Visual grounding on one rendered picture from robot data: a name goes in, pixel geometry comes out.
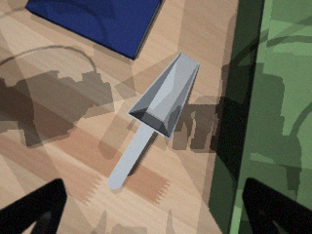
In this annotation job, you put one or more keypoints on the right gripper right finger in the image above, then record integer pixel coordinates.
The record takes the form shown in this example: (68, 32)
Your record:
(263, 203)

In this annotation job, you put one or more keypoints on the blue notebook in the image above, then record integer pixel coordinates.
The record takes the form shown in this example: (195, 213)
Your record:
(118, 25)

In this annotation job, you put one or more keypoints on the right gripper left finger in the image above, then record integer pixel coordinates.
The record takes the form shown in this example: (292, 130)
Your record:
(45, 204)

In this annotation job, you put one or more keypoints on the green plastic tray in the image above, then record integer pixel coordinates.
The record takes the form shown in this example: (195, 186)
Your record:
(279, 83)

